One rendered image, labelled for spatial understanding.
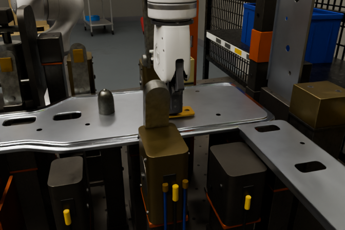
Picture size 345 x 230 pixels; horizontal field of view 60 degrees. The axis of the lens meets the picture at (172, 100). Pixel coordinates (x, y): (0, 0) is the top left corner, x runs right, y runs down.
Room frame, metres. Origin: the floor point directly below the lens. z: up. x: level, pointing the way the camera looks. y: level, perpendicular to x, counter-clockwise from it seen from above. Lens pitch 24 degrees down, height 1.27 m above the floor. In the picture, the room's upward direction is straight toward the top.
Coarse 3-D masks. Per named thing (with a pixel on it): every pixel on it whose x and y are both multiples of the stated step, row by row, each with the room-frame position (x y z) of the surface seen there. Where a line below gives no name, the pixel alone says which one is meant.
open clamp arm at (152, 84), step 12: (156, 84) 0.40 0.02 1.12; (144, 96) 0.40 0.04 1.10; (156, 96) 0.39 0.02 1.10; (168, 96) 0.40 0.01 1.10; (144, 108) 0.40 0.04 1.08; (156, 108) 0.40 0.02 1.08; (168, 108) 0.40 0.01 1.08; (144, 120) 0.41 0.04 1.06; (156, 120) 0.40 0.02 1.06; (168, 120) 0.41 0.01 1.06
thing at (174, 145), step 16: (144, 128) 0.40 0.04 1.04; (160, 128) 0.40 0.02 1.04; (176, 128) 0.40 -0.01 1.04; (144, 144) 0.36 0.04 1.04; (160, 144) 0.36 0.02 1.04; (176, 144) 0.36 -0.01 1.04; (144, 160) 0.33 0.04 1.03; (160, 160) 0.33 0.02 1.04; (176, 160) 0.33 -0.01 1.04; (144, 176) 0.35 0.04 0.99; (160, 176) 0.33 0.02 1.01; (176, 176) 0.33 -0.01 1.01; (144, 192) 0.36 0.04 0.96; (160, 192) 0.33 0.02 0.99; (176, 192) 0.32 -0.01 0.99; (160, 208) 0.33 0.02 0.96; (176, 208) 0.33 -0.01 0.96; (160, 224) 0.33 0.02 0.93; (176, 224) 0.33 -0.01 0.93
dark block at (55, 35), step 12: (48, 36) 0.72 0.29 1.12; (60, 36) 0.74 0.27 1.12; (48, 48) 0.70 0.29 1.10; (60, 48) 0.71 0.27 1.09; (48, 60) 0.70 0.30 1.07; (60, 60) 0.71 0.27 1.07; (48, 72) 0.70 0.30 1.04; (60, 72) 0.71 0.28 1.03; (48, 84) 0.70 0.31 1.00; (60, 84) 0.71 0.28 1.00; (60, 96) 0.71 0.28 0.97; (60, 120) 0.70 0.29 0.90; (60, 156) 0.70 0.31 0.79
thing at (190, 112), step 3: (183, 108) 0.55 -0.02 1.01; (186, 108) 0.55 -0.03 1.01; (189, 108) 0.55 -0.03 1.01; (183, 111) 0.54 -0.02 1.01; (186, 111) 0.54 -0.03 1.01; (189, 111) 0.54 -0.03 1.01; (192, 111) 0.54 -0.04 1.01; (171, 114) 0.53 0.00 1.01; (174, 114) 0.53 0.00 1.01; (177, 114) 0.53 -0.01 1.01; (180, 114) 0.53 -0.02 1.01; (183, 114) 0.53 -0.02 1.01; (186, 114) 0.53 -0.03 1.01; (189, 114) 0.53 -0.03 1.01; (192, 114) 0.53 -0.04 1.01; (171, 117) 0.52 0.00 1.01; (174, 117) 0.52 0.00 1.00
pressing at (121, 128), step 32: (96, 96) 0.64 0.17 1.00; (128, 96) 0.64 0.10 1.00; (192, 96) 0.64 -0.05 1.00; (224, 96) 0.64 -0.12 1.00; (0, 128) 0.48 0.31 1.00; (32, 128) 0.48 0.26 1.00; (64, 128) 0.48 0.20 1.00; (96, 128) 0.48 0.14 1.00; (128, 128) 0.48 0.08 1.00; (192, 128) 0.49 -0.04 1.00; (224, 128) 0.49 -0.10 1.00
